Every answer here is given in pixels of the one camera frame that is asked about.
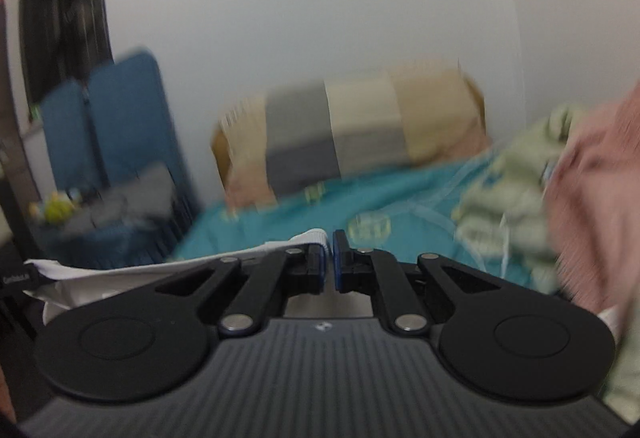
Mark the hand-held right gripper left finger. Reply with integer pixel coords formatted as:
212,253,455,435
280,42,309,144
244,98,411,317
155,243,331,337

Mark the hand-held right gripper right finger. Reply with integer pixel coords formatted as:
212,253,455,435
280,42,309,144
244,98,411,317
332,229,502,337

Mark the white shirt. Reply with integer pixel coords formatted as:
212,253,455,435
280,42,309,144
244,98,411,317
24,228,331,324

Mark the yellow green toy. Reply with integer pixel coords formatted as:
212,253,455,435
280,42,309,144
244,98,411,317
29,191,85,225

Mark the teal printed bed sheet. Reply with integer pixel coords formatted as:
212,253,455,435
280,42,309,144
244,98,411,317
170,153,563,294

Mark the striped beige grey pillow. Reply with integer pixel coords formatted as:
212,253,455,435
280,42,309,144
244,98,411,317
212,62,493,210

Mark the grey cloth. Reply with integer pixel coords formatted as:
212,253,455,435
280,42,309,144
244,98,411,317
65,162,177,239

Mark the light green printed garment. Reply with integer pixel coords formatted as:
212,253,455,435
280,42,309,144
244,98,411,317
452,104,593,293

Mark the blue folding chair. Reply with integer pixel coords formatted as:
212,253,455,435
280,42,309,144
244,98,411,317
39,49,202,244

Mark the pink fleece garment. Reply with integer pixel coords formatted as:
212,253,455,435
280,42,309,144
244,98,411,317
542,83,640,319

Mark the dark curtain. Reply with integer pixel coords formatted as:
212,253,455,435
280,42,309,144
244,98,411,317
17,0,114,105

